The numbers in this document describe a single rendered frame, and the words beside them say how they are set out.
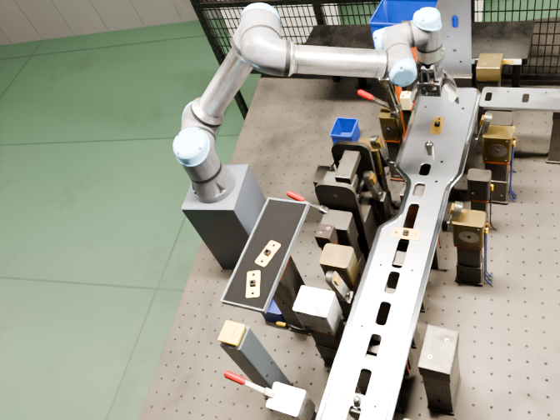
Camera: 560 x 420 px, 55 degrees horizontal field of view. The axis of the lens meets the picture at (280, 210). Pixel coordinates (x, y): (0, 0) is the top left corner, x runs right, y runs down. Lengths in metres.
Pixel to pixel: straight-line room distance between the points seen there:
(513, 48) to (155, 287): 2.19
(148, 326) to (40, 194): 1.59
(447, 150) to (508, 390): 0.77
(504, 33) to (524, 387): 1.27
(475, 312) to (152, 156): 2.66
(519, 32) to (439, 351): 1.29
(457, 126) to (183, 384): 1.31
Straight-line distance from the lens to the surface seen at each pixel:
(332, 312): 1.52
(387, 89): 1.89
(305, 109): 2.64
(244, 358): 1.53
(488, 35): 2.29
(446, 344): 1.49
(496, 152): 1.91
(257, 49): 1.50
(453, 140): 1.93
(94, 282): 3.46
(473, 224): 1.66
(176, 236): 3.35
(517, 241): 2.04
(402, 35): 1.66
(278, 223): 1.61
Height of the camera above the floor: 2.40
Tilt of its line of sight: 49 degrees down
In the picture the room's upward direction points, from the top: 25 degrees counter-clockwise
